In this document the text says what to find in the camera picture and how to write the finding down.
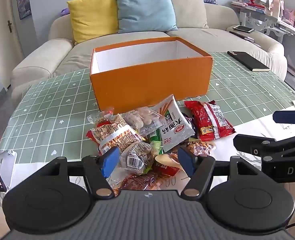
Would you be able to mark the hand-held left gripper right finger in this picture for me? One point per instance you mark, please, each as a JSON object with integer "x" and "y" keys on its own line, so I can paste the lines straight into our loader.
{"x": 187, "y": 162}

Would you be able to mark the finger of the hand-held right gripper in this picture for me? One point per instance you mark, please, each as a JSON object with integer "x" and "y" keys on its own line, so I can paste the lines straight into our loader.
{"x": 250, "y": 142}
{"x": 287, "y": 117}

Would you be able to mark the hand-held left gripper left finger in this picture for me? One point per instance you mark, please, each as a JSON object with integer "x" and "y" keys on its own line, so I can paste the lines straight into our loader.
{"x": 110, "y": 162}

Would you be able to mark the orange nut packet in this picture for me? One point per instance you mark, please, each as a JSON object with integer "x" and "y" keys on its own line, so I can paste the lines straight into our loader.
{"x": 200, "y": 147}

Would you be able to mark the beige tofu packet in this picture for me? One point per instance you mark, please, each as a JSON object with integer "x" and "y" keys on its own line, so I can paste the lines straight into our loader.
{"x": 167, "y": 158}

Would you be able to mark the red label snack packet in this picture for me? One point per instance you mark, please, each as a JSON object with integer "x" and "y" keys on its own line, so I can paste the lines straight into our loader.
{"x": 166, "y": 171}

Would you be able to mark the clear walnut packet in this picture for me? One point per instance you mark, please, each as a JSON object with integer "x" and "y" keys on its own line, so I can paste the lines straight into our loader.
{"x": 137, "y": 155}

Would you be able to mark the waffle print snack packet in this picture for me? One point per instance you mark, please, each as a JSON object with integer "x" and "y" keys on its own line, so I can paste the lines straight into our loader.
{"x": 115, "y": 130}

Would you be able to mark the dark glossy snack packet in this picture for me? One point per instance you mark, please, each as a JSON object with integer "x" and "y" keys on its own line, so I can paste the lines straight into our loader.
{"x": 187, "y": 123}

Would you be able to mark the green sausage stick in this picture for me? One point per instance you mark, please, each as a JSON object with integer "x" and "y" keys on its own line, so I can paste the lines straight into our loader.
{"x": 155, "y": 140}

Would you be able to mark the white breadstick snack packet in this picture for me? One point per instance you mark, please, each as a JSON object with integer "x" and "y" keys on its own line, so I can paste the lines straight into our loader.
{"x": 172, "y": 125}

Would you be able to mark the clear round cake packet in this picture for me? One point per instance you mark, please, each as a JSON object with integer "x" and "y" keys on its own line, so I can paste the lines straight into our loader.
{"x": 103, "y": 120}

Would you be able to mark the clear packet of white candies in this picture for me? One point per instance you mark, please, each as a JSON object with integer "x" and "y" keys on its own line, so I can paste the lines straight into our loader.
{"x": 140, "y": 120}

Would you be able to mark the orange cardboard box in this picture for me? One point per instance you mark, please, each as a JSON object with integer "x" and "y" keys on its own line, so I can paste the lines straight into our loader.
{"x": 150, "y": 80}

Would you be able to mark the black notebook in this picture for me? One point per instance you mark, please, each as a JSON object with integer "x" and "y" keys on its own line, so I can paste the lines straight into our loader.
{"x": 247, "y": 61}

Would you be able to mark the green checkered tablecloth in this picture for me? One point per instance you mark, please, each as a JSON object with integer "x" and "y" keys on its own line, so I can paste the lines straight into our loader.
{"x": 50, "y": 110}

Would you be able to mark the smartphone with white edge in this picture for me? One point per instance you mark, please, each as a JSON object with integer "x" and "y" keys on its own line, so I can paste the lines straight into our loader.
{"x": 243, "y": 28}

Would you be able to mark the white phone stand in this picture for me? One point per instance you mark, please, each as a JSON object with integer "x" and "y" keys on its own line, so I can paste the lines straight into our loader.
{"x": 8, "y": 165}

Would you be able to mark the beige sofa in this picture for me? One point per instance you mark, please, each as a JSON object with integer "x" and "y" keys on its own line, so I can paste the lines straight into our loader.
{"x": 50, "y": 55}

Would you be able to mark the beige back cushion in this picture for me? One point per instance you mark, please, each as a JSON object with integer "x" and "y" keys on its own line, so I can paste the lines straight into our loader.
{"x": 190, "y": 10}

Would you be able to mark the yellow pillow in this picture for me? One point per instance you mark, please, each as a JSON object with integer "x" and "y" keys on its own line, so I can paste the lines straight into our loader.
{"x": 92, "y": 17}

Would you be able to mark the light blue pillow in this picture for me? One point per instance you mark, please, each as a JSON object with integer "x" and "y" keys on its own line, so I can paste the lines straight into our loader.
{"x": 145, "y": 10}

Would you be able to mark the purple plush toy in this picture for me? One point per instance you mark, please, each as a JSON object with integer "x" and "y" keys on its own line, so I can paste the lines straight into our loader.
{"x": 64, "y": 12}

